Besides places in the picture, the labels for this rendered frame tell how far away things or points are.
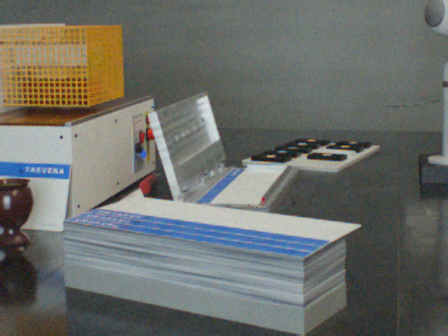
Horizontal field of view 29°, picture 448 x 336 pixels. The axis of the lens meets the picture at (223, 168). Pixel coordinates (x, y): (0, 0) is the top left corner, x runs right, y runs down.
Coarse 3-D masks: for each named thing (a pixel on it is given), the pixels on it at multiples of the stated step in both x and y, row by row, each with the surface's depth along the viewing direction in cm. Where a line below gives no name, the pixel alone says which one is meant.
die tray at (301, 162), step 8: (360, 152) 243; (368, 152) 243; (248, 160) 232; (296, 160) 231; (304, 160) 231; (312, 160) 231; (320, 160) 230; (328, 160) 230; (344, 160) 230; (352, 160) 230; (304, 168) 223; (312, 168) 222; (320, 168) 221; (328, 168) 220; (336, 168) 219; (344, 168) 224
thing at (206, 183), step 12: (228, 168) 213; (240, 168) 215; (204, 180) 194; (216, 180) 198; (288, 180) 197; (192, 192) 187; (204, 192) 185; (276, 192) 184; (204, 204) 173; (216, 204) 173; (228, 204) 173; (240, 204) 173; (252, 204) 173; (264, 204) 173; (276, 204) 179
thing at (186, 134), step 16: (192, 96) 203; (160, 112) 175; (176, 112) 189; (192, 112) 201; (208, 112) 214; (160, 128) 172; (176, 128) 186; (192, 128) 200; (208, 128) 211; (160, 144) 173; (176, 144) 183; (192, 144) 195; (208, 144) 207; (176, 160) 177; (192, 160) 188; (208, 160) 200; (176, 176) 174; (192, 176) 185; (176, 192) 174
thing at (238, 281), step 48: (96, 240) 125; (144, 240) 120; (192, 240) 116; (336, 240) 115; (96, 288) 126; (144, 288) 121; (192, 288) 117; (240, 288) 113; (288, 288) 109; (336, 288) 116
